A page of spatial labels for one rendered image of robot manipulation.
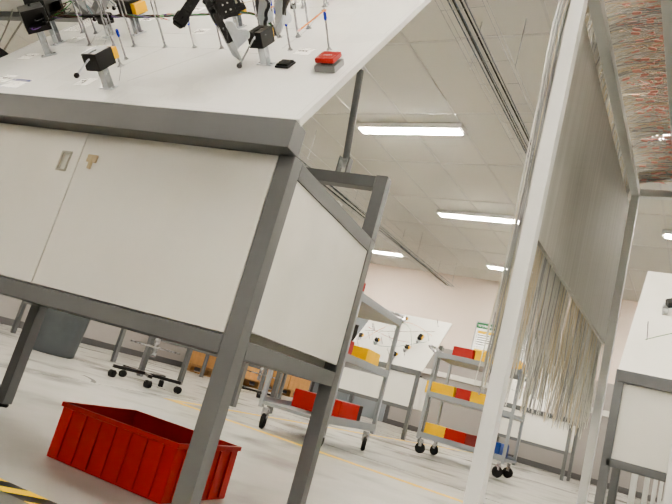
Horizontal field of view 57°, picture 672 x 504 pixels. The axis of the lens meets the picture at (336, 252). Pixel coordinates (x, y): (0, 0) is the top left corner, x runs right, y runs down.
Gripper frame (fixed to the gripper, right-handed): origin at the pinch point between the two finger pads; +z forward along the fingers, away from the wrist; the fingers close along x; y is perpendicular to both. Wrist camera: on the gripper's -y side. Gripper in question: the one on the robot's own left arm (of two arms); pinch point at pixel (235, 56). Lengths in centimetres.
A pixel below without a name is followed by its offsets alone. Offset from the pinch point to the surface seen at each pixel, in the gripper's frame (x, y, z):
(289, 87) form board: -9.8, 7.6, 10.7
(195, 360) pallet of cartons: 830, -262, 487
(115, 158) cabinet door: -2.0, -37.1, 8.2
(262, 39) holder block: 4.1, 8.1, -0.4
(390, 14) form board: 28, 48, 11
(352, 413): 179, -28, 248
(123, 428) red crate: -23, -66, 63
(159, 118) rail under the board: -8.1, -22.5, 3.9
